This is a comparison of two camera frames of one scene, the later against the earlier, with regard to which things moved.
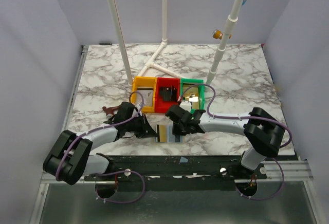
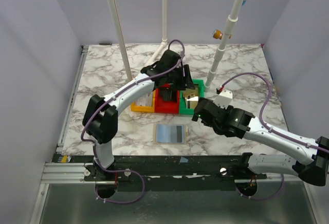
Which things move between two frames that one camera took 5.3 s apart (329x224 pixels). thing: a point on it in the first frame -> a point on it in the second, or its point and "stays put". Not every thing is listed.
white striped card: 147,94 stays put
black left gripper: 140,128 -> 167,94
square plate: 165,135 stays put
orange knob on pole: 217,34 stays put
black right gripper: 181,126 -> 198,107
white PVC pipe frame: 151,64 stays put
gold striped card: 163,133 -> 190,93
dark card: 169,93 stays put
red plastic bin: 161,106 stays put
